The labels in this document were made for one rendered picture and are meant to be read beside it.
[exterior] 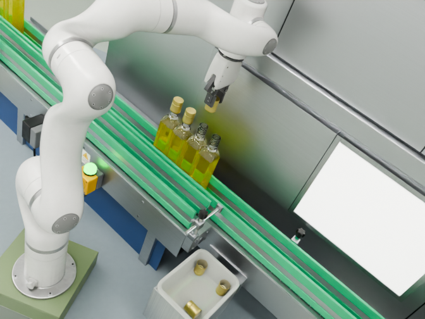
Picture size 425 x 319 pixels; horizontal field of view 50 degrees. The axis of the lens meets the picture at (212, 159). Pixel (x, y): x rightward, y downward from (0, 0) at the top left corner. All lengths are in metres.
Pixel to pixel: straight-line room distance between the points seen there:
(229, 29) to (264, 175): 0.58
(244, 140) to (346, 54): 0.44
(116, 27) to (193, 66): 0.64
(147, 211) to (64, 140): 0.53
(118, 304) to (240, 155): 0.64
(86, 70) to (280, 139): 0.68
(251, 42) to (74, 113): 0.44
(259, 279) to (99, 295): 0.54
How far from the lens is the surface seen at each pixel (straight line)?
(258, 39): 1.12
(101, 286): 1.63
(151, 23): 1.00
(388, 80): 1.25
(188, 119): 1.42
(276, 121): 1.39
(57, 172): 1.14
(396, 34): 1.22
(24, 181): 1.26
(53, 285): 1.52
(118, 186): 1.58
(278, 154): 1.43
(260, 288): 1.50
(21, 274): 1.55
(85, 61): 0.97
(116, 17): 0.96
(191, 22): 1.06
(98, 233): 1.75
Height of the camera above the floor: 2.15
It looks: 40 degrees down
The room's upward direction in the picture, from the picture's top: 23 degrees clockwise
